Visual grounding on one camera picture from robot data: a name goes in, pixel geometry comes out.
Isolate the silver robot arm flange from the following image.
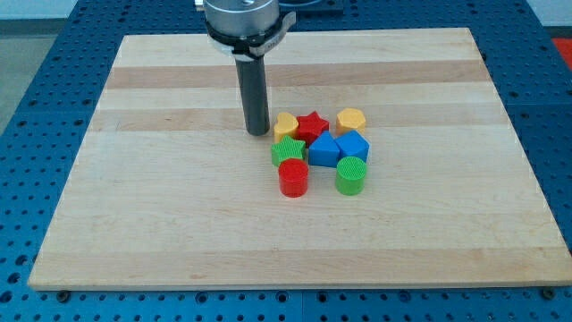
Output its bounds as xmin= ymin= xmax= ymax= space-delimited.
xmin=203 ymin=0 xmax=297 ymax=63

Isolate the green star block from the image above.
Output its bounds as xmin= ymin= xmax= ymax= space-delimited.
xmin=271 ymin=135 xmax=306 ymax=167

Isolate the blue triangle block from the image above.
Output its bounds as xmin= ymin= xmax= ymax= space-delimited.
xmin=308 ymin=131 xmax=341 ymax=167

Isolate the red star block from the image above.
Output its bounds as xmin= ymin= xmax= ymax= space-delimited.
xmin=296 ymin=111 xmax=330 ymax=147

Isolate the red cylinder block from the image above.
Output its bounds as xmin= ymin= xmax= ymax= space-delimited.
xmin=278 ymin=158 xmax=309 ymax=198

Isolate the yellow heart block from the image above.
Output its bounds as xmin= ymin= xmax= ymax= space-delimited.
xmin=273 ymin=112 xmax=299 ymax=143

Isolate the green cylinder block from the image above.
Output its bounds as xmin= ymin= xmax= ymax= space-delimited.
xmin=335 ymin=157 xmax=367 ymax=196

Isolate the blue cube block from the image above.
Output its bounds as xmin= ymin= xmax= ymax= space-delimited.
xmin=334 ymin=130 xmax=370 ymax=162

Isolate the yellow hexagon block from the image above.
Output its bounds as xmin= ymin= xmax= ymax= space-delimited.
xmin=335 ymin=107 xmax=366 ymax=136

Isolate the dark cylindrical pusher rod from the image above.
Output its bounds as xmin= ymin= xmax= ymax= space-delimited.
xmin=236 ymin=57 xmax=270 ymax=136

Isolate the wooden board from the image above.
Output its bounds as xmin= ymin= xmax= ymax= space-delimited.
xmin=28 ymin=28 xmax=571 ymax=291

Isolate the blue perforated table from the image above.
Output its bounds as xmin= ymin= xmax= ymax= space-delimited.
xmin=1 ymin=1 xmax=571 ymax=321

